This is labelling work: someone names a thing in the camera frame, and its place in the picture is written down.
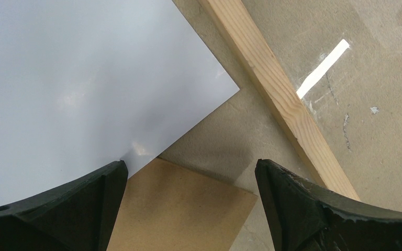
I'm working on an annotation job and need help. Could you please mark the printed photo sheet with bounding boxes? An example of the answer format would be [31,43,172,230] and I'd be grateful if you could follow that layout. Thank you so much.
[0,1,239,206]

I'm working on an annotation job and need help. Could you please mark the brown backing board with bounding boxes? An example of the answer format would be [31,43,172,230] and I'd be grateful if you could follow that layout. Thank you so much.
[108,158,257,250]

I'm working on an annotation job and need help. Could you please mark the wooden picture frame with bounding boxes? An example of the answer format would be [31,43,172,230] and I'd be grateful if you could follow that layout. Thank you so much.
[199,1,360,201]

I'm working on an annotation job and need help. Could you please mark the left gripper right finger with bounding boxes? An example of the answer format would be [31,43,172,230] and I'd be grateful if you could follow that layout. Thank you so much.
[255,159,402,250]

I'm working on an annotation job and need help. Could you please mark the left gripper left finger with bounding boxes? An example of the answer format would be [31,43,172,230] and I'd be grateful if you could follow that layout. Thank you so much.
[0,161,128,250]

